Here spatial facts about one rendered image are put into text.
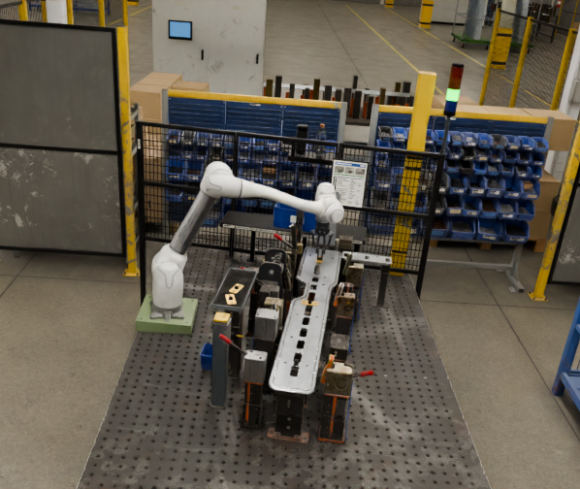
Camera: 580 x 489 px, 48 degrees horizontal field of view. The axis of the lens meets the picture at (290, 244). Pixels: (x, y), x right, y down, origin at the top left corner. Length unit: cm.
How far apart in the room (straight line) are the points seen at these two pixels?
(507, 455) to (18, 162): 409
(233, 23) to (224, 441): 764
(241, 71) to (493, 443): 702
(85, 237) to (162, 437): 302
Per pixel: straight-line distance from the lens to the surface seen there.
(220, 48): 982
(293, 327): 302
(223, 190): 330
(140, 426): 293
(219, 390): 295
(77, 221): 557
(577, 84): 754
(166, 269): 344
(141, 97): 749
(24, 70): 531
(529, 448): 427
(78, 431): 403
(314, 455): 281
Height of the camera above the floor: 259
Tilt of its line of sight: 25 degrees down
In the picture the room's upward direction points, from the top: 5 degrees clockwise
